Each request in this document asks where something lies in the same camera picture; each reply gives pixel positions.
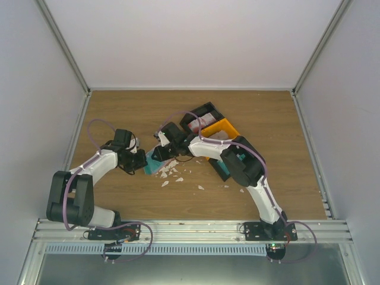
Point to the white debris pile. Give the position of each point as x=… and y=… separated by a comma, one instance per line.
x=170, y=173

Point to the red white card stack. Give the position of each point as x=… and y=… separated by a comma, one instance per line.
x=201, y=122

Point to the black bin teal cards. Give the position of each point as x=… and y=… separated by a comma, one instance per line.
x=220, y=169

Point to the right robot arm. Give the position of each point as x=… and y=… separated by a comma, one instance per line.
x=245, y=166

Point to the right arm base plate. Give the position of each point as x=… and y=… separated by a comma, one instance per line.
x=262, y=231

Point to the grey cable duct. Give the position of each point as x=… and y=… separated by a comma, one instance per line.
x=159, y=249

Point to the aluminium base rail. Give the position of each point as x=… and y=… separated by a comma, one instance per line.
x=203, y=231

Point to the yellow bin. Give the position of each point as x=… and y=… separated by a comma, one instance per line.
x=220, y=130

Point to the teal card stack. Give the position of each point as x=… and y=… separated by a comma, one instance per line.
x=223, y=167

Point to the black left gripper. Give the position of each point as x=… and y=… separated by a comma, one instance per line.
x=141, y=163

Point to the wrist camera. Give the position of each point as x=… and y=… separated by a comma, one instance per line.
x=160, y=136
x=134, y=145

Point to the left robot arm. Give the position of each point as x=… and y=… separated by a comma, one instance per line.
x=71, y=197

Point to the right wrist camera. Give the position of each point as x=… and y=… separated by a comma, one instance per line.
x=160, y=136

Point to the pink card holder wallet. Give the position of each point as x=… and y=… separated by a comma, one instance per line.
x=169, y=164

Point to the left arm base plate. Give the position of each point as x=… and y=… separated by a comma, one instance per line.
x=125, y=234

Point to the teal credit card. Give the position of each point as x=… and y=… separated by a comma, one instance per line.
x=153, y=166

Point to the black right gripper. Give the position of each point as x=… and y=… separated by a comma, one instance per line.
x=160, y=155

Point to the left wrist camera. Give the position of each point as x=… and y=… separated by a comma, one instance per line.
x=134, y=145

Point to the black bin red cards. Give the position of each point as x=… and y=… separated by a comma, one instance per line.
x=197, y=112

